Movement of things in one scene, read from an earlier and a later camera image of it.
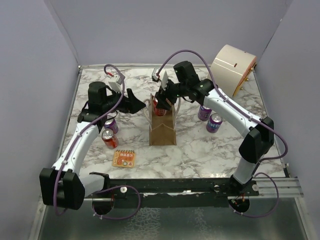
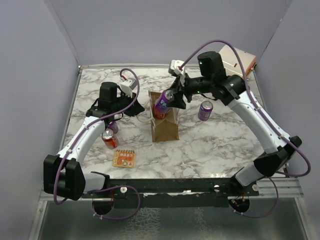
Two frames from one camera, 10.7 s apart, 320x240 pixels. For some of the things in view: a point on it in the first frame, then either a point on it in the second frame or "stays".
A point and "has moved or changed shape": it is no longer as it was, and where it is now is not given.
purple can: [204, 113] stays
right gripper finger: [162, 103] -> [175, 87]
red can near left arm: [110, 140] stays
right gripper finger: [168, 104] -> [178, 101]
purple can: [111, 124] stays
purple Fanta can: [214, 123] has moved or changed shape
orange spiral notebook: [124, 158] stays
